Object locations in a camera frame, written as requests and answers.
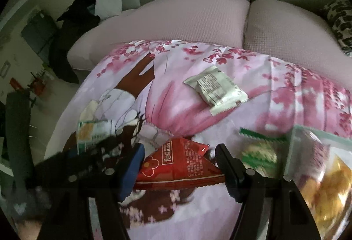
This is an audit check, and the printed blanket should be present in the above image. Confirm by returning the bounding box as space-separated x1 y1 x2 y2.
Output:
44 39 352 240

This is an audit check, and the yellow cake packet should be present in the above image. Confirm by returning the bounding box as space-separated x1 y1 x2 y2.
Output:
302 152 352 232

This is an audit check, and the teal tray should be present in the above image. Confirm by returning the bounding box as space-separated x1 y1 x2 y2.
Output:
283 125 352 240

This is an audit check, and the dark green panel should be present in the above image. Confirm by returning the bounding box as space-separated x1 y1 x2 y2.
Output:
4 92 35 183

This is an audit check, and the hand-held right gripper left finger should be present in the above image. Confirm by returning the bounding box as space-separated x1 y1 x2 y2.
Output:
37 143 146 240

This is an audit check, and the grey sofa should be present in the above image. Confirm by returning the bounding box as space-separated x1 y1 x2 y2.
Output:
67 0 352 70

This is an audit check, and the red snack packet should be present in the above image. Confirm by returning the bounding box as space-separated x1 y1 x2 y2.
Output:
133 138 224 191

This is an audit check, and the dark cloth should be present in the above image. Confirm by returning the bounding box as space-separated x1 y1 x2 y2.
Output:
49 0 101 84

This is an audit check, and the black and white patterned pillow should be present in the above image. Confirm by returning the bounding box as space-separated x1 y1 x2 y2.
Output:
320 0 352 56

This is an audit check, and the dark cabinet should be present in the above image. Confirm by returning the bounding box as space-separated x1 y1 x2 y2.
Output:
20 11 59 55

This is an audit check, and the green topped cracker packet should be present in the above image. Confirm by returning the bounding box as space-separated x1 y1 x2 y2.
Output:
75 118 114 155

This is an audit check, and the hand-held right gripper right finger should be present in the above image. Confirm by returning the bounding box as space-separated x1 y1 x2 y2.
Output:
214 143 322 240

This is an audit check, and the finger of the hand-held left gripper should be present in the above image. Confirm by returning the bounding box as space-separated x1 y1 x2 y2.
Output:
66 134 135 165

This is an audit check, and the white green snack packet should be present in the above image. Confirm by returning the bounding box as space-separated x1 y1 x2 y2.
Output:
184 65 249 116

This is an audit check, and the red object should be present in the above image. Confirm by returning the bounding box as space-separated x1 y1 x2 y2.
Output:
9 71 48 98

